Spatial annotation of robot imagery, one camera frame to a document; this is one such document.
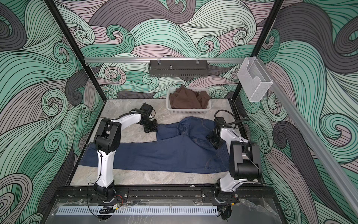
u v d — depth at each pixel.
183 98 1.10
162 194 0.75
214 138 0.78
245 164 0.45
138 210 0.70
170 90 1.14
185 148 0.89
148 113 0.85
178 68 0.94
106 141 0.56
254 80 0.83
